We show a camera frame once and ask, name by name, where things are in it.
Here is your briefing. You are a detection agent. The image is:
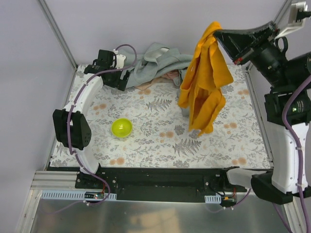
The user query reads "grey cloth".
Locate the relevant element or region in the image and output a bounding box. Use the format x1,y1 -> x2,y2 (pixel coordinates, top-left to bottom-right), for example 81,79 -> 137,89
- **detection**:
126,43 -> 193,90

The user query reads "orange cloth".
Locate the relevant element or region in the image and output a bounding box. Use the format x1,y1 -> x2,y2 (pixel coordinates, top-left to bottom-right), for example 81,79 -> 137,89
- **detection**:
178,21 -> 233,136

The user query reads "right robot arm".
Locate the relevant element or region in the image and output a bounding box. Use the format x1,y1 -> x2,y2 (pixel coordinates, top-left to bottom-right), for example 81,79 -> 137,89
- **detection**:
214,22 -> 311,205

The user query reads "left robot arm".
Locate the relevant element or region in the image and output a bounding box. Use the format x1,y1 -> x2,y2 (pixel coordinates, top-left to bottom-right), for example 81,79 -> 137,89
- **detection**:
52,50 -> 130,174

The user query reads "pink cloth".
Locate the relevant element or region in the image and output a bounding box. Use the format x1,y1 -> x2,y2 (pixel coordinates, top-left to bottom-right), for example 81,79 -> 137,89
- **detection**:
136,70 -> 180,91

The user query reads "yellow-green bowl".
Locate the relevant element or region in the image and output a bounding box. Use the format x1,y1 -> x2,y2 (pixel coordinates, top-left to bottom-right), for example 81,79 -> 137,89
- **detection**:
111,118 -> 133,138

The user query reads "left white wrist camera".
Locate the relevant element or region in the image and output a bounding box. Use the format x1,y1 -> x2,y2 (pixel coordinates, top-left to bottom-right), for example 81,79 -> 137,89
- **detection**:
113,54 -> 126,69

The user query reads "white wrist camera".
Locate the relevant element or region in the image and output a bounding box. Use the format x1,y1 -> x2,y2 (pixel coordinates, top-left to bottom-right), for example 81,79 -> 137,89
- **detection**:
113,54 -> 126,69
276,0 -> 308,38

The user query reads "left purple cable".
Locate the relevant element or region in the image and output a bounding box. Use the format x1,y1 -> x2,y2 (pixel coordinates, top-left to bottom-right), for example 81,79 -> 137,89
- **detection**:
43,44 -> 137,216

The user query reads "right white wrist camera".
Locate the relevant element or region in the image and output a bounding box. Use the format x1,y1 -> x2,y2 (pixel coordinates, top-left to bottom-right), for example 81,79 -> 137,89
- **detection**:
276,0 -> 308,38

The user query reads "left aluminium frame post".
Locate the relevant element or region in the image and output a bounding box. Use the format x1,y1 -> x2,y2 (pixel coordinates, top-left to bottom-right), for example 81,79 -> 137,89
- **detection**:
37,0 -> 78,71

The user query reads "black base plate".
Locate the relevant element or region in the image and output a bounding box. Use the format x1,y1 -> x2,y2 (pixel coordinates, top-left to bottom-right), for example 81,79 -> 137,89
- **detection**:
75,167 -> 246,203

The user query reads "left slotted cable duct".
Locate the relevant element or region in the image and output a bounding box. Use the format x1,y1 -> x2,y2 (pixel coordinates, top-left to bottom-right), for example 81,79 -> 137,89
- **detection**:
41,190 -> 117,201

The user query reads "slotted cable duct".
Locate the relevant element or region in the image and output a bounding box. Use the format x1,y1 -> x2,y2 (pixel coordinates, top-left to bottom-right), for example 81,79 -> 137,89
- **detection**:
41,190 -> 117,201
204,195 -> 222,204

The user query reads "right slotted cable duct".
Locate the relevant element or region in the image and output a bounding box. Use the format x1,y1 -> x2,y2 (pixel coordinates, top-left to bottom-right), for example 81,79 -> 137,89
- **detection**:
204,195 -> 222,204

